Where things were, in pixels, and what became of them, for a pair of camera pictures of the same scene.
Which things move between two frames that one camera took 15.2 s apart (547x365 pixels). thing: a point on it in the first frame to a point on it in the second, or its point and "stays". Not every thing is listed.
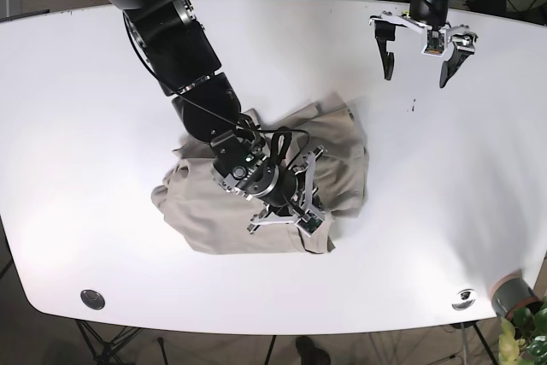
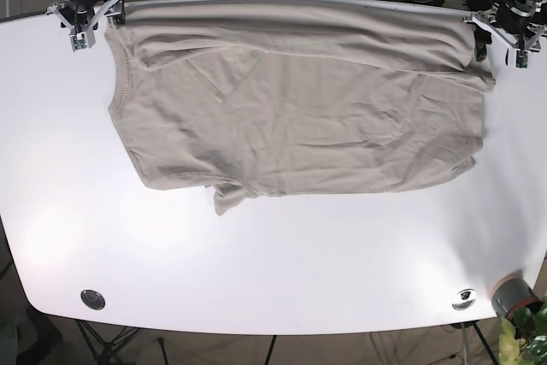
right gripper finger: x=312 y=219 to x=117 y=12
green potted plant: x=523 y=336 stays
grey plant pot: x=510 y=293 stays
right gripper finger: x=267 y=217 to x=79 y=40
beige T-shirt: x=202 y=215 to x=261 y=99
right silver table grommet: x=464 y=299 stays
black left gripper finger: x=385 y=32 to x=482 y=38
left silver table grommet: x=92 y=299 stays
